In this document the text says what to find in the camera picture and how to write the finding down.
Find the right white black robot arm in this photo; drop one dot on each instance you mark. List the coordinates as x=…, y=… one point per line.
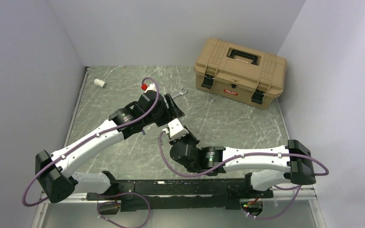
x=290, y=163

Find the white remote battery cover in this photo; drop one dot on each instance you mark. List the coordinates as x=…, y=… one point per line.
x=100, y=83

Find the tan plastic toolbox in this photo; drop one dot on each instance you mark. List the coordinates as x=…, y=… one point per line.
x=240, y=73

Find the silver open-end wrench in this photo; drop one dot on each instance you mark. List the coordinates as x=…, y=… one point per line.
x=180, y=92

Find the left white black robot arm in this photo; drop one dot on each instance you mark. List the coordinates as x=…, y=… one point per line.
x=58, y=171

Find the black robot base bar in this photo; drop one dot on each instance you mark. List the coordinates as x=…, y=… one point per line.
x=186, y=193

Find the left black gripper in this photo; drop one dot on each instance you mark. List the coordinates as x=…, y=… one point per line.
x=175, y=111

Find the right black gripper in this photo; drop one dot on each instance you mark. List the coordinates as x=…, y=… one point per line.
x=188, y=136

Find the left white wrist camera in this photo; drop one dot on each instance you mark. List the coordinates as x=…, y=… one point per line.
x=148, y=87

